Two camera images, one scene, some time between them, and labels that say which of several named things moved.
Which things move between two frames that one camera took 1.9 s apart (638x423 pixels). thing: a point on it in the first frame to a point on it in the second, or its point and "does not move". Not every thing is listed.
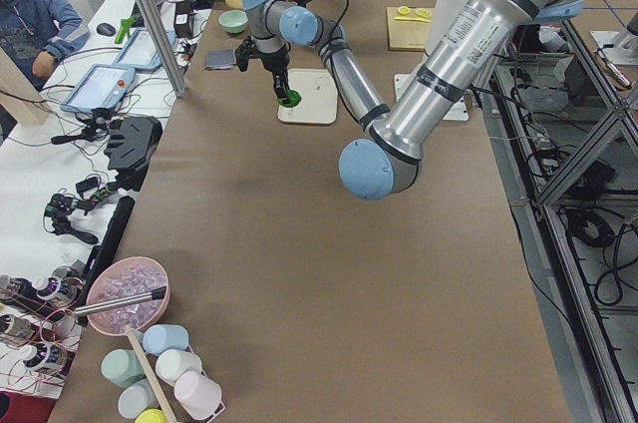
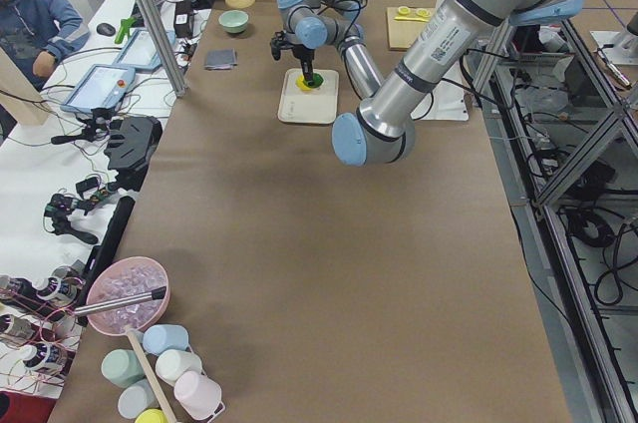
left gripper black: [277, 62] to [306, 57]
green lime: [293, 98] to [316, 81]
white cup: [172, 363] does not move
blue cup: [162, 337] does not move
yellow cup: [152, 415] does not move
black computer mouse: [106, 29] does not move
